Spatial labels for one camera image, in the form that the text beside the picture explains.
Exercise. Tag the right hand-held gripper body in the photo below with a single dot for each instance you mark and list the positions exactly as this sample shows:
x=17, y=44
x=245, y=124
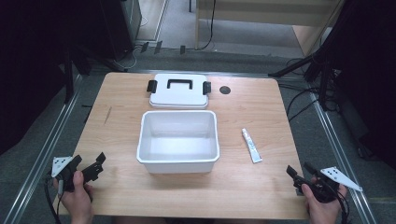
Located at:
x=339, y=179

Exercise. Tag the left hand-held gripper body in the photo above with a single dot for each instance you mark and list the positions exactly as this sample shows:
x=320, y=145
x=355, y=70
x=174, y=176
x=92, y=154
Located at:
x=61, y=165

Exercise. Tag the person's left hand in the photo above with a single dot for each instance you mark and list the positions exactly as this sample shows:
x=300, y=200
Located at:
x=77, y=202

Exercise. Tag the person's right hand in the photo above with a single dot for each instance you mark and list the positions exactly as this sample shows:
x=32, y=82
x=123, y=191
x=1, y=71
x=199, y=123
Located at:
x=323, y=213

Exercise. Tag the white ointment tube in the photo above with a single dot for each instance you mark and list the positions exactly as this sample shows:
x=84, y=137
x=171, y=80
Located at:
x=251, y=146

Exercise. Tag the white plastic storage box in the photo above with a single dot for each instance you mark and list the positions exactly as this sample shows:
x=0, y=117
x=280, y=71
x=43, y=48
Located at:
x=178, y=146

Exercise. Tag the black tripod stand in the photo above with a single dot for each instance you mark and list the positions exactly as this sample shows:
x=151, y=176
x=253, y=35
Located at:
x=320, y=67

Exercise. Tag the black curtain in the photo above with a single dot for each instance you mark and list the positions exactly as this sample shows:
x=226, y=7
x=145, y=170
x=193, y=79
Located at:
x=370, y=77
x=34, y=62

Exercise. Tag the black round table grommet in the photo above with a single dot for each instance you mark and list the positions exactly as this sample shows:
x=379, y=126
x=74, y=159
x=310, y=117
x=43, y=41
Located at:
x=224, y=90

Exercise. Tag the black floor tape strip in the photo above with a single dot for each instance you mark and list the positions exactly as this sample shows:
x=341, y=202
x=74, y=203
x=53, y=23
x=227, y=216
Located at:
x=158, y=47
x=182, y=49
x=145, y=47

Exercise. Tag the dark cabinet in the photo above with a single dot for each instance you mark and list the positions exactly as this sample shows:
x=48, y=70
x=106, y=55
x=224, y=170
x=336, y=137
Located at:
x=123, y=28

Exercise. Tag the light wooden furniture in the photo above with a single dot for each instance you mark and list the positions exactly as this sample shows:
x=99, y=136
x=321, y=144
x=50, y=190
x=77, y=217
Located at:
x=267, y=15

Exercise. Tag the metal floor rail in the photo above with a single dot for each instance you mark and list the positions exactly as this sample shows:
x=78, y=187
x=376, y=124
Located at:
x=339, y=146
x=43, y=149

